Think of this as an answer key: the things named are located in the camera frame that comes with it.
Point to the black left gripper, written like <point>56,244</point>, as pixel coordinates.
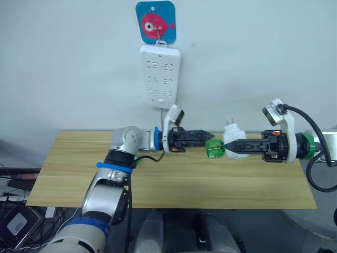
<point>177,139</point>

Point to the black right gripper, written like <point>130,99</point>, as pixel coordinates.
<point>276,147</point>

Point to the green liquid bottle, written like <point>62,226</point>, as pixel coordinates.
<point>213,149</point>

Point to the white mosquito repellent heater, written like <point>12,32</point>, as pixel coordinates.
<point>234,133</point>

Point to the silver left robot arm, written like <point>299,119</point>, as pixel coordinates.
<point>102,192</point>

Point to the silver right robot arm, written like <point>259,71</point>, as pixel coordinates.
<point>329,142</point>

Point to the white power strip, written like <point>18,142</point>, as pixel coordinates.
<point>160,79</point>

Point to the grey rounded robot leg cover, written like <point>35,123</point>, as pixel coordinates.
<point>151,232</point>
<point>218,234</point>

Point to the small metal hook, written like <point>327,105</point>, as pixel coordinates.
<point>158,33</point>

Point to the small white paper tag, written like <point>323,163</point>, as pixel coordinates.
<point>50,212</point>

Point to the black box with white label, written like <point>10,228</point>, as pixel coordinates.
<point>18,226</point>

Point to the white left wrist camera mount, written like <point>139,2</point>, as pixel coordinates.
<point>171,114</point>

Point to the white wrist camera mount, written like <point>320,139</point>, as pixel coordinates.
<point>288,126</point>
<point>171,114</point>

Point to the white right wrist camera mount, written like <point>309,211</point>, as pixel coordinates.
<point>288,126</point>

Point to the blue fish wall hook plate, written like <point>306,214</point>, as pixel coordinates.
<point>168,13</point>

